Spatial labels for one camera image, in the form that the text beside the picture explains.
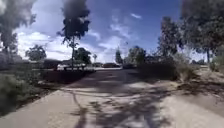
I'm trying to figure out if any grass and mulch verge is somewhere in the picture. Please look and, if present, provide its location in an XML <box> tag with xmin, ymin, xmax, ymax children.
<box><xmin>0</xmin><ymin>66</ymin><xmax>96</xmax><ymax>118</ymax></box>

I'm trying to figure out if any tall thin-trunked tree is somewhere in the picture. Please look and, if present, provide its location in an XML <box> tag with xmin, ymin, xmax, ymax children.
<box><xmin>55</xmin><ymin>0</ymin><xmax>92</xmax><ymax>72</ymax></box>

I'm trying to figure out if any row of tall trees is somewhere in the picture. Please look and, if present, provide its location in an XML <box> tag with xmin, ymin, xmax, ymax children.
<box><xmin>0</xmin><ymin>0</ymin><xmax>37</xmax><ymax>65</ymax></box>

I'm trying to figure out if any large dark tree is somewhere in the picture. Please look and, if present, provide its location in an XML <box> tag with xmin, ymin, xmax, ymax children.
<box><xmin>180</xmin><ymin>0</ymin><xmax>224</xmax><ymax>65</ymax></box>

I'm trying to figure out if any pale concrete path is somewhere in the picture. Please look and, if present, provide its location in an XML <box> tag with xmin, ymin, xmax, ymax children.
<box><xmin>0</xmin><ymin>68</ymin><xmax>224</xmax><ymax>128</ymax></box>

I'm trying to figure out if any bare dirt verge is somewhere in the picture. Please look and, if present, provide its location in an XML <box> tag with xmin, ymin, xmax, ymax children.
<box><xmin>173</xmin><ymin>64</ymin><xmax>224</xmax><ymax>118</ymax></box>

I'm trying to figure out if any small round tree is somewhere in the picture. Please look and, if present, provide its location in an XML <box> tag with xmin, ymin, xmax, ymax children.
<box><xmin>72</xmin><ymin>46</ymin><xmax>93</xmax><ymax>66</ymax></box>
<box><xmin>24</xmin><ymin>44</ymin><xmax>48</xmax><ymax>63</ymax></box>

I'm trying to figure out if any row of trees and bushes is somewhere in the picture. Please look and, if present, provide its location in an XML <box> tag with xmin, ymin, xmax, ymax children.
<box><xmin>114</xmin><ymin>15</ymin><xmax>188</xmax><ymax>82</ymax></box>

